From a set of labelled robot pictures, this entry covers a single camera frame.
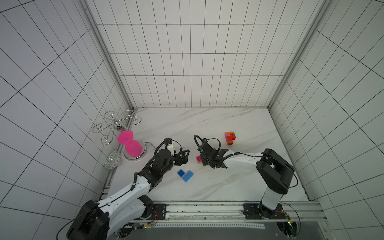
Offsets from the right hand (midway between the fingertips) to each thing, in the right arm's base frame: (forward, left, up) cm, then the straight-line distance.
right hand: (205, 152), depth 93 cm
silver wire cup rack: (-4, +46, +28) cm, 54 cm away
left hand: (-6, +14, +9) cm, 18 cm away
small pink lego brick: (-6, +4, +3) cm, 7 cm away
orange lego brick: (+15, -16, +2) cm, 22 cm away
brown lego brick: (+8, -17, 0) cm, 18 cm away
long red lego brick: (+13, -19, 0) cm, 23 cm away
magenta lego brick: (+14, -15, +1) cm, 21 cm away
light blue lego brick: (-16, +10, +1) cm, 19 cm away
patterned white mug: (-9, +57, +1) cm, 58 cm away
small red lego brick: (+9, -16, 0) cm, 19 cm away
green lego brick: (+14, -19, +1) cm, 24 cm away
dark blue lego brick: (-15, +14, +2) cm, 20 cm away
